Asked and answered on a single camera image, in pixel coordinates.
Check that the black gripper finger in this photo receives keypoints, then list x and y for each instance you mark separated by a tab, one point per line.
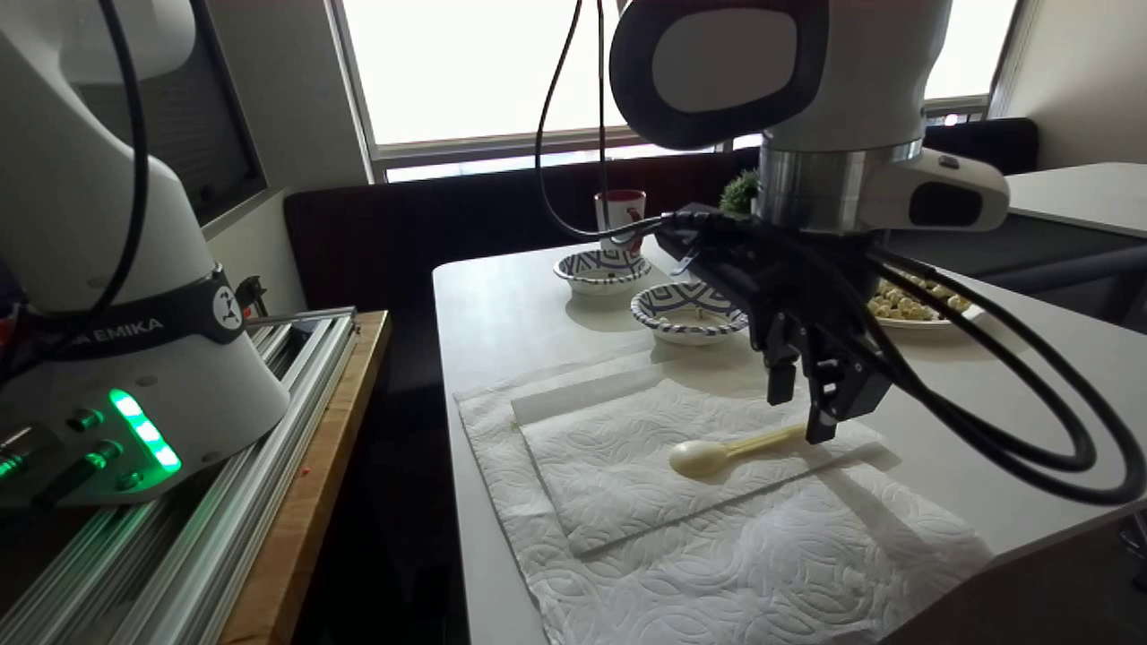
820	418
778	374

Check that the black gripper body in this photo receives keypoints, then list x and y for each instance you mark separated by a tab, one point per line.
804	291

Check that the cream plastic spoon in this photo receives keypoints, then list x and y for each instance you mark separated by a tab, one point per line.
703	458

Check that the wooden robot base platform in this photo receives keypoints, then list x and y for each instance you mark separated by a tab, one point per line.
281	574

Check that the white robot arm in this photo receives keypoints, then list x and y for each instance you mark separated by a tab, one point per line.
130	362

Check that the small folded paper towel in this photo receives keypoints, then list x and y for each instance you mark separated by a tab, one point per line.
633	454

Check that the cream plate with food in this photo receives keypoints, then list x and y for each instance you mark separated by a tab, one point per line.
902	307

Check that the blue patterned bowl far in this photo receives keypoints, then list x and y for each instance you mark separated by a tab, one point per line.
686	313

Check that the blue patterned bowl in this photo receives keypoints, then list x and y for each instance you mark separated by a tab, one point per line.
686	313
605	268

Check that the blue patterned bowl near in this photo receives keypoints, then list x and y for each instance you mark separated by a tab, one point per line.
605	268

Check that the red mug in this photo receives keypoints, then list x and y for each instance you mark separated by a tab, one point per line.
617	214

